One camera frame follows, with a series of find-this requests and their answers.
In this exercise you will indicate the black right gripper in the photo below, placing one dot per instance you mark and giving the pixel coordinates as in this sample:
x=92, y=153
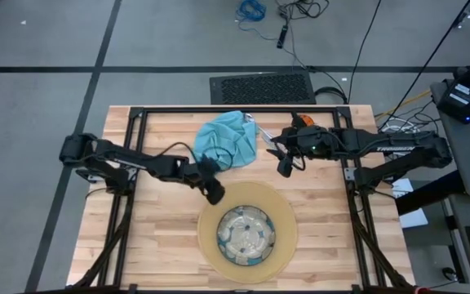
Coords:
x=316, y=143

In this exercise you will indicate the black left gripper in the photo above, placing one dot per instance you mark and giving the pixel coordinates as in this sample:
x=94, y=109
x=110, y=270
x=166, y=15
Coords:
x=198, y=171

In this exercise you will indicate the silver knife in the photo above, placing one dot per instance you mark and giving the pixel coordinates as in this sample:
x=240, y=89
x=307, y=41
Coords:
x=268, y=136

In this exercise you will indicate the teal cloth napkin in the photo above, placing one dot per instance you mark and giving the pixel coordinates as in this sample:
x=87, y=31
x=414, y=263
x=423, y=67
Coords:
x=227, y=139

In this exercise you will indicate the dark round plate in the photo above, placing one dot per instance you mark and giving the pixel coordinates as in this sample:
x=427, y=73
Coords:
x=246, y=236

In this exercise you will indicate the round woven straw placemat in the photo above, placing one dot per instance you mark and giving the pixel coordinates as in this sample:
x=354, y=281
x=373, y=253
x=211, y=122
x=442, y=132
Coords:
x=284, y=228

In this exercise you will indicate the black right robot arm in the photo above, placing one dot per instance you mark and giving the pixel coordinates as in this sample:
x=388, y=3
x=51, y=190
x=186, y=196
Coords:
x=394, y=149

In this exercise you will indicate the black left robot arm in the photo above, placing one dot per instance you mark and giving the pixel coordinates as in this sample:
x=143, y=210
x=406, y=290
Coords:
x=137, y=157

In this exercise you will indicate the red patterned cup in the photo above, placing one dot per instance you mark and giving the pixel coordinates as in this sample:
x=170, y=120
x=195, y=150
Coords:
x=305, y=120

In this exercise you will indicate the black perforated floor mat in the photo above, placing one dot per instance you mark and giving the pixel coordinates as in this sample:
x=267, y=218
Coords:
x=263, y=87

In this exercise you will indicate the white paper sheet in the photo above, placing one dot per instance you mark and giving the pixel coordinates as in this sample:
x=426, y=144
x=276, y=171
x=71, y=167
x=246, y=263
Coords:
x=412, y=216

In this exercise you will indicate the black computer box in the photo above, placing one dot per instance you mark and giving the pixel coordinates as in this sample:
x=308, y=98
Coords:
x=461, y=98

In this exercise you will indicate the black computer mouse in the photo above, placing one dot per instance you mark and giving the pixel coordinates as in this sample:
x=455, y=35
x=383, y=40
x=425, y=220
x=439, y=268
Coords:
x=449, y=274

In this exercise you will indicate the black aluminium table frame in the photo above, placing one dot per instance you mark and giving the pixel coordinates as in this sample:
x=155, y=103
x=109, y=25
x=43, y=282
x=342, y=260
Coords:
x=239, y=110

